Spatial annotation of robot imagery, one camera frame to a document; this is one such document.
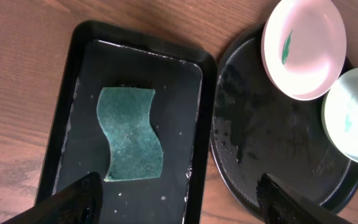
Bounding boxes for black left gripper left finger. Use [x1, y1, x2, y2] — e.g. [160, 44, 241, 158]
[2, 172, 103, 224]

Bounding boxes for black rectangular tray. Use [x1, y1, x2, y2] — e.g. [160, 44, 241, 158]
[35, 21, 217, 223]

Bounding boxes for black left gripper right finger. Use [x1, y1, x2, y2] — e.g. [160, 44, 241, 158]
[256, 173, 351, 224]

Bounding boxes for pale green plate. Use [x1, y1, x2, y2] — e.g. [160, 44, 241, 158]
[321, 68, 358, 163]

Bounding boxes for round black tray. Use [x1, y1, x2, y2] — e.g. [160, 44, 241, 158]
[210, 26, 358, 218]

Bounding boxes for green yellow sponge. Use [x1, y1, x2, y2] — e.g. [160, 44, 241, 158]
[96, 87, 163, 182]

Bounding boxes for white plate green stain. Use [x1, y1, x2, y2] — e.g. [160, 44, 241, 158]
[261, 0, 347, 101]

